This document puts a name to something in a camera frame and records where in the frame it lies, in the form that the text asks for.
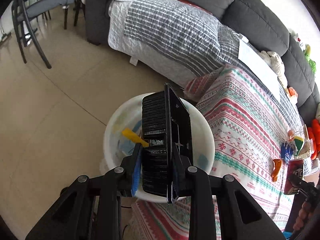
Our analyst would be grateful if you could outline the person's right hand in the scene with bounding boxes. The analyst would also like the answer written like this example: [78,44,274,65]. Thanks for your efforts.
[294,200,313,233]

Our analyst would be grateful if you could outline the black plastic tray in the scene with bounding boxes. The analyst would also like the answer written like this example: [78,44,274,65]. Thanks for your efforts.
[141,82,194,204]

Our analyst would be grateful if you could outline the white plush toy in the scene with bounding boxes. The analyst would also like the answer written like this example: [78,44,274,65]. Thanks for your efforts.
[290,31,304,45]

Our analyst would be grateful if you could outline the blue snack bag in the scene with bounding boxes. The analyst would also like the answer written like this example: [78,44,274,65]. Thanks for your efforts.
[280,141,294,159]

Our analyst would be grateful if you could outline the green yellow sponge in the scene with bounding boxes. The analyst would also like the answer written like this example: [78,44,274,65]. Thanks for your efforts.
[291,135,305,153]

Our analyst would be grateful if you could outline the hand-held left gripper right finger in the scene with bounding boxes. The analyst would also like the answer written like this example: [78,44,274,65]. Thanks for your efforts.
[171,150,285,240]

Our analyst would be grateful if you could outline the red plush toy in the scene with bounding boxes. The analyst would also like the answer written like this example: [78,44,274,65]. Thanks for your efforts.
[307,119,320,159]

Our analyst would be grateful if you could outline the grey cushioned chair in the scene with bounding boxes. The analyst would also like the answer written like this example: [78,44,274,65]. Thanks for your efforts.
[11,0,82,69]

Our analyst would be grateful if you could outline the orange toy piece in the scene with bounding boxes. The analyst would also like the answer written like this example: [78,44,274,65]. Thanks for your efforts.
[272,159,283,182]

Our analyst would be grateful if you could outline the orange white toy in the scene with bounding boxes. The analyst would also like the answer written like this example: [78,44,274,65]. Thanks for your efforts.
[287,87,298,103]

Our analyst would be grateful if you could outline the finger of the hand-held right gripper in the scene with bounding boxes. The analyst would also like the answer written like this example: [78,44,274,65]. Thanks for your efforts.
[287,174,307,194]

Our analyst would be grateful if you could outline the white plastic waste bin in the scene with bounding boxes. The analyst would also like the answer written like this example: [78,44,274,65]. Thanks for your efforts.
[103,92,215,203]

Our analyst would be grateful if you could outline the crushed red drink can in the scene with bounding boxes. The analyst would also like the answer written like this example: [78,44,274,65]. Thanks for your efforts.
[284,159,305,195]

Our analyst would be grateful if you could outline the red green patterned tablecloth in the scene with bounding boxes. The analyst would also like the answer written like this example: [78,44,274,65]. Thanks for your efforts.
[131,64,313,240]

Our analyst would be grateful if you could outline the green plush toy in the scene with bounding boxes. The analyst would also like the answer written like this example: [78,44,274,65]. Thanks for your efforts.
[307,55,317,74]

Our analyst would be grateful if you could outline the dark grey sofa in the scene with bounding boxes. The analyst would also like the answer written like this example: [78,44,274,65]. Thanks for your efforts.
[85,0,320,123]

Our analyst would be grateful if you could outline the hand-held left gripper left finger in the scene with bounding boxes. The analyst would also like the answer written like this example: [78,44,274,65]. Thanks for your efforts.
[25,142,144,240]

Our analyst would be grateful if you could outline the yellow plastic piece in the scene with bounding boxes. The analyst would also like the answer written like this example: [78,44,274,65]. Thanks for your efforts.
[121,128,149,147]

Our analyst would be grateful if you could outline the cream plush toy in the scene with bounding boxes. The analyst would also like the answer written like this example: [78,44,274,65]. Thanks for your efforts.
[260,51,288,85]

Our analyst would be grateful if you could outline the grey striped quilt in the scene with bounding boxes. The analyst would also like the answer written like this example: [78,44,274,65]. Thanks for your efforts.
[108,0,299,110]

